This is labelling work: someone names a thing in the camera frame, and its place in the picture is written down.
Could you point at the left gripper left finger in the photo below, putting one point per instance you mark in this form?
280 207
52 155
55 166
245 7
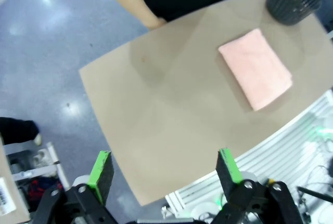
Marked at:
100 179

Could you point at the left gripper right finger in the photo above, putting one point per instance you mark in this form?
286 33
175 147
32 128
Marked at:
229 177

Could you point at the pink terry towel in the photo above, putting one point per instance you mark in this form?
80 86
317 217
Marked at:
255 70

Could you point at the person's right hand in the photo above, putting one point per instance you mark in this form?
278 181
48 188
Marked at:
156 21

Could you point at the white tubular table leg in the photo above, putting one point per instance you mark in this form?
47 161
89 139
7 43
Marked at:
58 166

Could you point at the red and blue cloth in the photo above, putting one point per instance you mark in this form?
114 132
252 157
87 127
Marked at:
41 190

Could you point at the bystander light shoe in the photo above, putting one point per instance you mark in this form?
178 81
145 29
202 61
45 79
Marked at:
38 139

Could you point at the cardboard box with label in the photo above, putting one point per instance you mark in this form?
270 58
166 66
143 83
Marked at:
13 198

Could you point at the black perforated plastic basket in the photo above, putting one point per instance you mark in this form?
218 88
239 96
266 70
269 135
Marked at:
291 0

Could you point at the white ribbed aluminium frame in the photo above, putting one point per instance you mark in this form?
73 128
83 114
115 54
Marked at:
286 151

